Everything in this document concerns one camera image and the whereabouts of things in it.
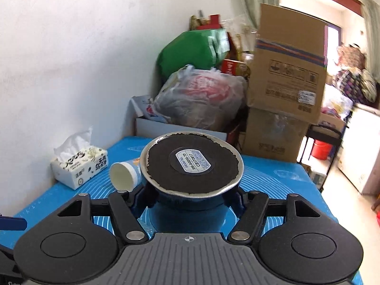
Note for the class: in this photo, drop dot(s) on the black metal trolley frame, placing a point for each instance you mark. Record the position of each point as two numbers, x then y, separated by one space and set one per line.
328 139

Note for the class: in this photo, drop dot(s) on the clear plastic bag red contents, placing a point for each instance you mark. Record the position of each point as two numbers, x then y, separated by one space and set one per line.
203 99

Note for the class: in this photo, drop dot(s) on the large upper cardboard box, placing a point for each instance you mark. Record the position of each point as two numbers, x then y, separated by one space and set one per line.
289 68

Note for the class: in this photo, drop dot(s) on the white open cardboard box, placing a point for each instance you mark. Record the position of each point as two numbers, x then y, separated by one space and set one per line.
150 125

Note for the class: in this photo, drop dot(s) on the dark steel thermos cup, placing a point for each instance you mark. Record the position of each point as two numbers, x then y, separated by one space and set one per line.
191 175

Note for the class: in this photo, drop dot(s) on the red plastic bucket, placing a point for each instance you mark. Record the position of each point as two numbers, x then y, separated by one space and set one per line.
320 150

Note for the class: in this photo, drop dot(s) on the purple patterned bundle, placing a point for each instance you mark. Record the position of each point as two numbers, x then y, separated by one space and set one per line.
352 78

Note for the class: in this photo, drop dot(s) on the lower cardboard box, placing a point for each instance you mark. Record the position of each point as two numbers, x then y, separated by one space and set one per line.
273 136

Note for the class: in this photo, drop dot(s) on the white chest freezer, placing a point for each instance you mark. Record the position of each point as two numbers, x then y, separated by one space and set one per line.
359 160

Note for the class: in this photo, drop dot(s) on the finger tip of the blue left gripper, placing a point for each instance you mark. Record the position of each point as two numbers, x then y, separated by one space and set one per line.
12 224

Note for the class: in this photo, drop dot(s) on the green plastic bag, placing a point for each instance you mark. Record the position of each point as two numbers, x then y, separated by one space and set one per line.
203 49

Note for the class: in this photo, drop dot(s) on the white tissue pack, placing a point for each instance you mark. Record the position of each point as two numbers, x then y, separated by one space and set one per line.
76 161

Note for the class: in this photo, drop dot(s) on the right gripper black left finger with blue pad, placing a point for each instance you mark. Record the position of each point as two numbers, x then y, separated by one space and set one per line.
126 207

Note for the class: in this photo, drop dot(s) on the white paper cup blue band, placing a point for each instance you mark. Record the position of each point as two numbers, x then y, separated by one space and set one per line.
126 175

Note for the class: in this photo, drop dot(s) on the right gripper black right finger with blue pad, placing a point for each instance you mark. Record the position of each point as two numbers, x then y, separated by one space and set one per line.
250 208

